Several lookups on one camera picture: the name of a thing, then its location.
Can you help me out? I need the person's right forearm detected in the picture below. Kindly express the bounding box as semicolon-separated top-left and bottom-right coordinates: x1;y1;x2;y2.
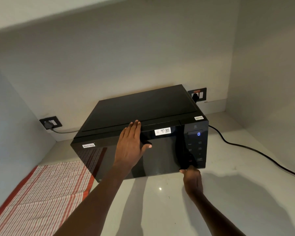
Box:
188;190;247;236

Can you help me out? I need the black wall socket white switch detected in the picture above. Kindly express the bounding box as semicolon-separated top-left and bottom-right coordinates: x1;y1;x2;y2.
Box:
39;116;62;131

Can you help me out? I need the black power cable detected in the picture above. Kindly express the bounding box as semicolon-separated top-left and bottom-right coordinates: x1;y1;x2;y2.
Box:
208;125;295;180

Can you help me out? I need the grey power cable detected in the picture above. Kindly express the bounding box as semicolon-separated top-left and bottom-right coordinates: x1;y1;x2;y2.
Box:
51;128;79;134

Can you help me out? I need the person's right hand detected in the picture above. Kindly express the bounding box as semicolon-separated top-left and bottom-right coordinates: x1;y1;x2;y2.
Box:
179;165;204;197

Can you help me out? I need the black microwave oven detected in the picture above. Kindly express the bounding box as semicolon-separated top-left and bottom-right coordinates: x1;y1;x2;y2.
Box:
70;84;209;183

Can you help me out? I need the red striped white cloth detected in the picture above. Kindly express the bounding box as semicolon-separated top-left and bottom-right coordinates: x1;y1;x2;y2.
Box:
0;160;95;236

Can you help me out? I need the person's left hand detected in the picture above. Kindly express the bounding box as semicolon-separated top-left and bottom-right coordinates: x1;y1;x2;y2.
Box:
113;120;153;170

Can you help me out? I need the white pictogram sticker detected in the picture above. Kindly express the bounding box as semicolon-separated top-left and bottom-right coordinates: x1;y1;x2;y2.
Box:
154;127;171;136

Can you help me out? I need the black wall socket red switch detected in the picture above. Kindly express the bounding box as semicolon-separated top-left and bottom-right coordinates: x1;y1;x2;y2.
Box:
188;88;207;103

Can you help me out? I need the person's left forearm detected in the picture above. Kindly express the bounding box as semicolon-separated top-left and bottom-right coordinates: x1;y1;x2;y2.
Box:
54;165;134;236

